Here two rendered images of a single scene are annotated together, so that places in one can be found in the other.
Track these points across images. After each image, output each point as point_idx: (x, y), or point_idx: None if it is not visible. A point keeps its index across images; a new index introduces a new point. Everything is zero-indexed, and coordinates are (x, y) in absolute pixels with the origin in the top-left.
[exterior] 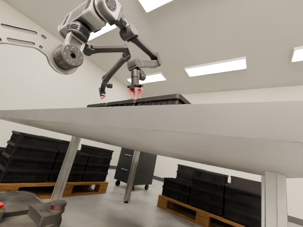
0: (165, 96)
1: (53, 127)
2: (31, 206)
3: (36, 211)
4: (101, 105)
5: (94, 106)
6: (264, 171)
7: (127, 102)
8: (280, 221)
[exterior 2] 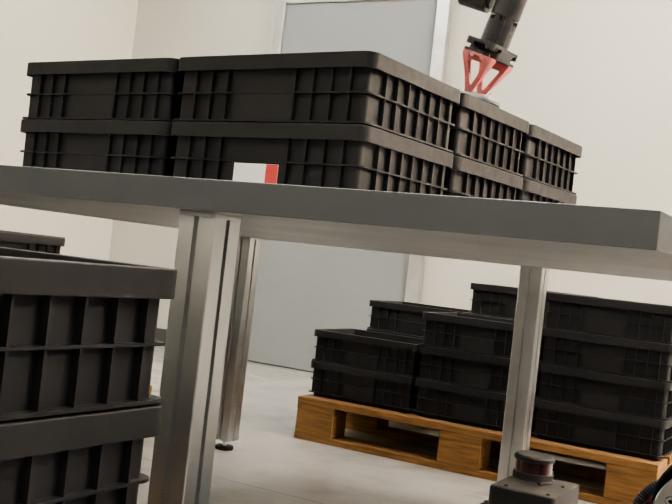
0: (572, 145)
1: (657, 270)
2: (557, 496)
3: (568, 491)
4: (447, 97)
5: (421, 84)
6: (537, 267)
7: (519, 126)
8: (540, 326)
